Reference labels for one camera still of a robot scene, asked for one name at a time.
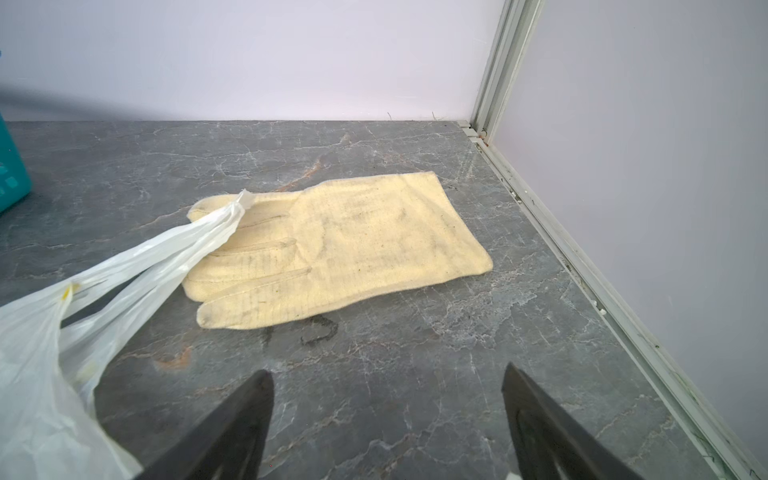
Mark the white plastic bag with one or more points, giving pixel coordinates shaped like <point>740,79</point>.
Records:
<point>57,342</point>

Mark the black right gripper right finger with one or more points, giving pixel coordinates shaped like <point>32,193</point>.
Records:
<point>548,442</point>

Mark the yellow work glove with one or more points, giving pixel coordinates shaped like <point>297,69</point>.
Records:
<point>298,254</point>

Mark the teal plastic basket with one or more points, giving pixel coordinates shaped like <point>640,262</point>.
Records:
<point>15,181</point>

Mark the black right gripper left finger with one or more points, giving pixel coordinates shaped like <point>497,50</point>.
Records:
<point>229,443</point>

